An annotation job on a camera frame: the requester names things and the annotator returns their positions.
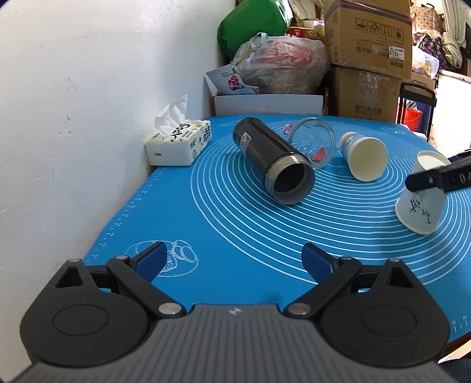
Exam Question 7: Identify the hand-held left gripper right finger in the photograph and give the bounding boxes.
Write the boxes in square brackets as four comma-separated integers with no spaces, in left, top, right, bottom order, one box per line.
[287,242,419,318]

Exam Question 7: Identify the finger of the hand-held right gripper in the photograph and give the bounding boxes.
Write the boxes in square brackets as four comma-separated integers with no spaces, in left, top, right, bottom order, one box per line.
[406,156,471,193]

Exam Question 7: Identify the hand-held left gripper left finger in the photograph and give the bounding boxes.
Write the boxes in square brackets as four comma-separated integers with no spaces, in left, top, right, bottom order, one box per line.
[54,242,185,319]

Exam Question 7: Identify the white paper cup blue print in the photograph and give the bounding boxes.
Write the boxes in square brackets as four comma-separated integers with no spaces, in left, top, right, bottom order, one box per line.
[395,150,452,235]

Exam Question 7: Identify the plain white paper cup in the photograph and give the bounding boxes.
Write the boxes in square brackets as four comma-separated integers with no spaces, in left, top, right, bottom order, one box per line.
[339,131,389,182]

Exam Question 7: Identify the clear glass cup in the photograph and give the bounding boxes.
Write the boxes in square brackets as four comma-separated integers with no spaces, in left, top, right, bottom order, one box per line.
[287,117,336,170]

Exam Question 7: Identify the black thermos cup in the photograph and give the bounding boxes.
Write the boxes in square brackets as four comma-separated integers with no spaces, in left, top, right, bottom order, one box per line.
[233,117,316,204]

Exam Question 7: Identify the red bucket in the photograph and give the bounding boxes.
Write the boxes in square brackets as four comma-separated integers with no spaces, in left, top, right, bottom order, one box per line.
[402,108,424,130]

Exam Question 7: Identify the white cabinet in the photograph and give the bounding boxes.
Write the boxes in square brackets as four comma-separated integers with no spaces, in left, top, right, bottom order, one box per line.
[429,69,471,157]

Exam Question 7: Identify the blue silicone mat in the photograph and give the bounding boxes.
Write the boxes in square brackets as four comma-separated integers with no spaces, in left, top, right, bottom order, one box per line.
[83,115,471,363]

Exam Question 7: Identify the black metal rack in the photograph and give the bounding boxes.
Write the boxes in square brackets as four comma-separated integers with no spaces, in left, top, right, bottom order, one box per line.
[395,82,437,143]

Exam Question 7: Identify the cardboard box with clear tape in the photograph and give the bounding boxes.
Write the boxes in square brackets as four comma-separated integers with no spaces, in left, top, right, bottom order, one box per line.
[329,65,404,122]

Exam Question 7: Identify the white tissue pack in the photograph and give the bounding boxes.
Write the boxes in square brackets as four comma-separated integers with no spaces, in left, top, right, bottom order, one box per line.
[145,95,213,166]

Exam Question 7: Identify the pile of patterned cloth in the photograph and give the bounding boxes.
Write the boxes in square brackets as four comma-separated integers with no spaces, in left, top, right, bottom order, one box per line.
[409,0,471,76]

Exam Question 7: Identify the large cardboard box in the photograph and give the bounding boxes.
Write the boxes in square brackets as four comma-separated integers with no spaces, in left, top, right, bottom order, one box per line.
[323,0,413,80]

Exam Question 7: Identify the white open box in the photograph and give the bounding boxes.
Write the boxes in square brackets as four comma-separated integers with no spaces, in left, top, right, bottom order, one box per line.
[205,69,324,117]

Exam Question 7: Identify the clear plastic bag red contents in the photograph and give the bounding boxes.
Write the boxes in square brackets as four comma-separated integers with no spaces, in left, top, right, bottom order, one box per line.
[232,32,331,95]

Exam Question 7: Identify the red snack box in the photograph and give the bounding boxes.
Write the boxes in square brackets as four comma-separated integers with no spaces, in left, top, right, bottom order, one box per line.
[288,26,319,39]

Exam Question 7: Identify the white printed paper bag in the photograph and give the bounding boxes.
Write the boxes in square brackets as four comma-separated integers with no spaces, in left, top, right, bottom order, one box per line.
[206,63,259,95]

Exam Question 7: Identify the green bag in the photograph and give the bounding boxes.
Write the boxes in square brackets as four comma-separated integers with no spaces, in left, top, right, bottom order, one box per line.
[218,0,293,60]

